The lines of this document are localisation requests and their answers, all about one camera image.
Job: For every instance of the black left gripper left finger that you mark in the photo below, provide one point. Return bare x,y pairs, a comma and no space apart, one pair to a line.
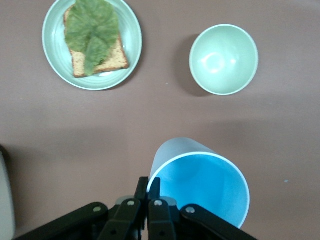
120,220

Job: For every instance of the light blue plastic cup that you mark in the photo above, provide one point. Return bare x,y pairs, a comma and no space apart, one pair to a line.
205,180

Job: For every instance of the beige chrome toaster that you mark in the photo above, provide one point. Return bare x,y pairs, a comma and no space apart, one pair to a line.
5,200

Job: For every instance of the green lettuce leaf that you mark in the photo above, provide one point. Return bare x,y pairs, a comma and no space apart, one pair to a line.
92,32

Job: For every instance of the pale green plate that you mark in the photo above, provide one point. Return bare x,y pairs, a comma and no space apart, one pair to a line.
131,37

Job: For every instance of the toast slice under lettuce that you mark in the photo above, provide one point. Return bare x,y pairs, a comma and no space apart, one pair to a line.
117,60

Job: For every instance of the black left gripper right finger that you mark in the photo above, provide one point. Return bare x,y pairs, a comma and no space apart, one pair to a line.
170,222

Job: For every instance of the pale green bowl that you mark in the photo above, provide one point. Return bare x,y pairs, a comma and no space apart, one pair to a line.
223,60

